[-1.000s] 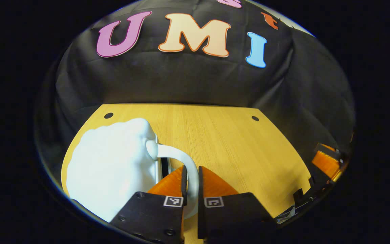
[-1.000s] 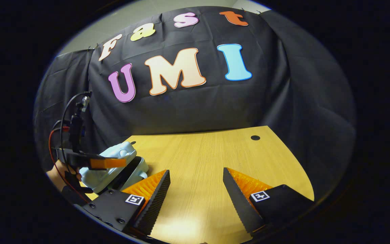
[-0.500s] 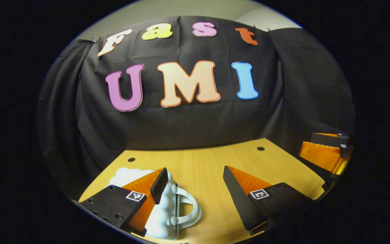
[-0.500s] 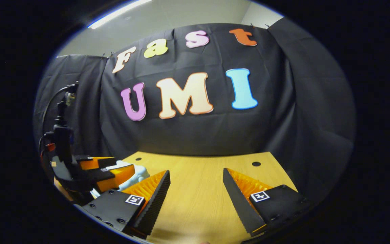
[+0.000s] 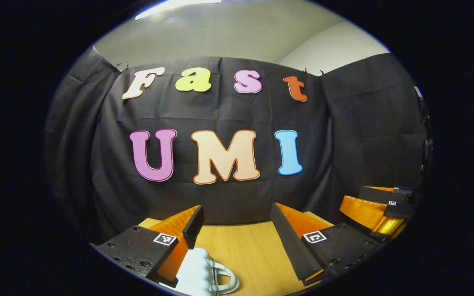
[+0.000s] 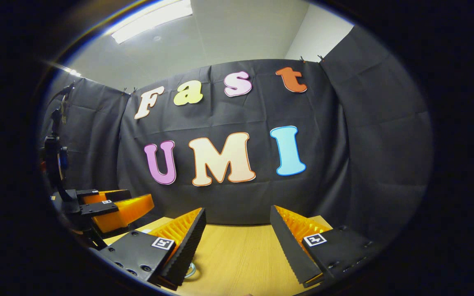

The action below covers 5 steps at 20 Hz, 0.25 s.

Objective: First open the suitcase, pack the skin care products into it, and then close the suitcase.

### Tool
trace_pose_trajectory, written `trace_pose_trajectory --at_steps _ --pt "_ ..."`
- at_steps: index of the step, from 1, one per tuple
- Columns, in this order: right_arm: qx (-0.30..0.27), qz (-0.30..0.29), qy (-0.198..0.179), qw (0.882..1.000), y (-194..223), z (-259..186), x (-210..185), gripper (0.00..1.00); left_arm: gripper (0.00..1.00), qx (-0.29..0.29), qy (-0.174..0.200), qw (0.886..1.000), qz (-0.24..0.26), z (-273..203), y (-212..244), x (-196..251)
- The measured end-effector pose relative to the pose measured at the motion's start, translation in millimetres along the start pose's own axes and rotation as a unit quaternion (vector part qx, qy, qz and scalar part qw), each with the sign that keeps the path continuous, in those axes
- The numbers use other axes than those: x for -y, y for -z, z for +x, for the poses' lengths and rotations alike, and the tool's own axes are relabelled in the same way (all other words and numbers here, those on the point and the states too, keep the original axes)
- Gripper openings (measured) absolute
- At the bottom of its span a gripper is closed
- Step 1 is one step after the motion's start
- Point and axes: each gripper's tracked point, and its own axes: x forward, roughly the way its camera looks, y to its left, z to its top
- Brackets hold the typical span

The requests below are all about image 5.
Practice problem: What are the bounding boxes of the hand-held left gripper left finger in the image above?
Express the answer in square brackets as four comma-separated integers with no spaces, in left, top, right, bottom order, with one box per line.
[90,205,205,288]

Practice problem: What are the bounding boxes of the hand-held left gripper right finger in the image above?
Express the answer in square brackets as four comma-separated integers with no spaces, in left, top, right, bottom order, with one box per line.
[271,202,386,287]

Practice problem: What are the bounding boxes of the black backdrop cloth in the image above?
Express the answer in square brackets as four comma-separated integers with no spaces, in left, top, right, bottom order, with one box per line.
[44,47,433,243]

